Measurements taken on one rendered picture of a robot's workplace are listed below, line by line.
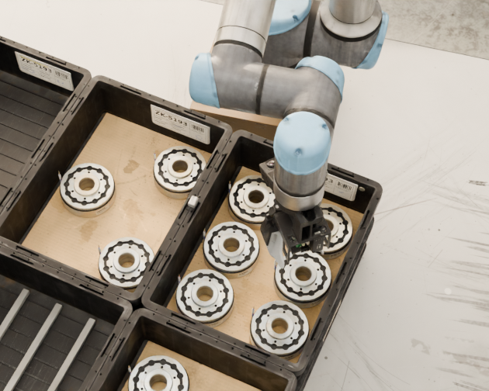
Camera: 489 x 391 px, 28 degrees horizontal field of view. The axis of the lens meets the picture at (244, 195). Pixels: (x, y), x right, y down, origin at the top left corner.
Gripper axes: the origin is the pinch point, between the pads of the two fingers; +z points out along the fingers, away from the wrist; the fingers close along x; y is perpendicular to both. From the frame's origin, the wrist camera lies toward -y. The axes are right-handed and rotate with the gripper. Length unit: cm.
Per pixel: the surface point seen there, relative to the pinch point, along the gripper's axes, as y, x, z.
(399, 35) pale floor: -108, 83, 99
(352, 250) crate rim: 1.3, 11.4, 7.3
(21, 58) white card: -61, -33, 7
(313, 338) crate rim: 14.2, -1.2, 7.5
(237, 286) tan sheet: -3.5, -8.5, 16.7
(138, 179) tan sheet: -31.2, -18.7, 15.6
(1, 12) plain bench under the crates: -93, -34, 26
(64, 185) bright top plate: -32.7, -32.4, 12.3
